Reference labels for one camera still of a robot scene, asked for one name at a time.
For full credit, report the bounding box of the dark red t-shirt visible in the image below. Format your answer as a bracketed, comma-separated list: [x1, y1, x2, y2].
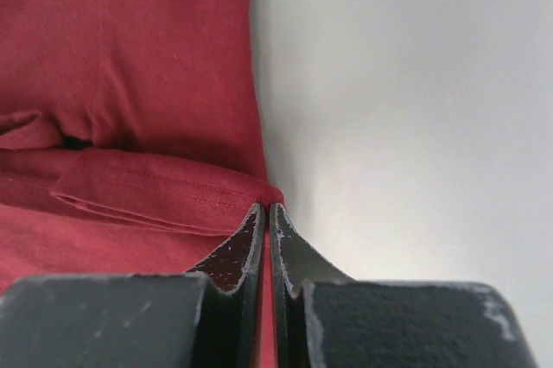
[1, 0, 283, 367]

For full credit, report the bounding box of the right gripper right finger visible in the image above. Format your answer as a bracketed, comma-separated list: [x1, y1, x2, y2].
[270, 203, 536, 367]

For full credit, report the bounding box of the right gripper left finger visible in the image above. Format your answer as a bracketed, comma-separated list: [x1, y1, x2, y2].
[1, 204, 265, 367]

